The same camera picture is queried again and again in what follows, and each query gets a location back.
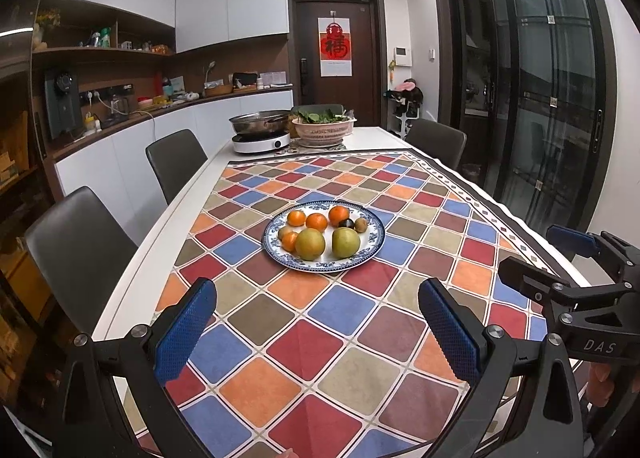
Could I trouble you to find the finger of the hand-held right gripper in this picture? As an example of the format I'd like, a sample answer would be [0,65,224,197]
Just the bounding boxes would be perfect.
[498,256,628,326]
[546,224,632,284]

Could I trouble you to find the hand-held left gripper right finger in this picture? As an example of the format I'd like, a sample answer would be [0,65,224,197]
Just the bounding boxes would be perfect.
[417,277,601,458]

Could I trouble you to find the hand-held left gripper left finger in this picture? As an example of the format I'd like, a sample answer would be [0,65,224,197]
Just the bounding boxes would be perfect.
[50,277,219,458]

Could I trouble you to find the large green citrus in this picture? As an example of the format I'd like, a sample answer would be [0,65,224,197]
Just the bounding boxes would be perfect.
[295,228,327,261]
[331,226,361,259]

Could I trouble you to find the blue and white porcelain plate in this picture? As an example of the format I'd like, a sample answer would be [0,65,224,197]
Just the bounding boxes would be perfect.
[262,201,387,273]

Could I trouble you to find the person's right hand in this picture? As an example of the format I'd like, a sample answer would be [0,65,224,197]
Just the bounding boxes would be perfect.
[586,362,615,408]

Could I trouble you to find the colourful checkered tablecloth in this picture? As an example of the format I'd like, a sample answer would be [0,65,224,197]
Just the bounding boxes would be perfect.
[117,148,597,458]

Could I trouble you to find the grey dining chair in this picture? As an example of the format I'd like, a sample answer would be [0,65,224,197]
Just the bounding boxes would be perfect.
[24,186,139,335]
[145,129,209,205]
[404,118,467,172]

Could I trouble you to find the black framed glass sliding door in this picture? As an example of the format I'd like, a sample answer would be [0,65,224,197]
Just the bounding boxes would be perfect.
[432,0,617,235]

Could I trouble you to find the white counter cabinet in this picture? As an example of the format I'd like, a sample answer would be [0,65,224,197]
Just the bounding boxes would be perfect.
[52,89,295,200]

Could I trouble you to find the white induction cooker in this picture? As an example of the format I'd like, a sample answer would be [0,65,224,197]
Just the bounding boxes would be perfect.
[231,131,292,155]

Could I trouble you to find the patterned trivet mat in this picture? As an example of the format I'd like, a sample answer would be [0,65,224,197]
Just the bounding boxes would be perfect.
[286,141,349,153]

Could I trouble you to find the rack with pink toy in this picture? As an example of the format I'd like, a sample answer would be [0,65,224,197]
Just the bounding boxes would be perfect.
[384,79,425,137]

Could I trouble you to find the steel hot pot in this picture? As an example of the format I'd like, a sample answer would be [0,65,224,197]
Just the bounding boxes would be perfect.
[228,110,294,136]

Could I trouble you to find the pink plastic basket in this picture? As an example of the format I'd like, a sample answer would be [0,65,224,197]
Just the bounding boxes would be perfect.
[291,117,358,147]

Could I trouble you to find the green leafy vegetables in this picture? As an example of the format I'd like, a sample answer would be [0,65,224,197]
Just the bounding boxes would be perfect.
[294,107,352,123]

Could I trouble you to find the black countertop appliance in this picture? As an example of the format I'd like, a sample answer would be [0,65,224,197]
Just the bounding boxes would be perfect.
[43,68,82,140]

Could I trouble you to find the dark brown door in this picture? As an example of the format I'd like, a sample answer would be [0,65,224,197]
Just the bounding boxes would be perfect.
[287,0,385,129]

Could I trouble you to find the yellow flowers in vase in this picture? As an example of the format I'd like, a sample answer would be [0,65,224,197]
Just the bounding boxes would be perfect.
[34,7,62,47]

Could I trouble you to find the red and white wall calendar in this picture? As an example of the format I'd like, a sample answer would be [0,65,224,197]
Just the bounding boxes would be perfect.
[318,16,354,78]

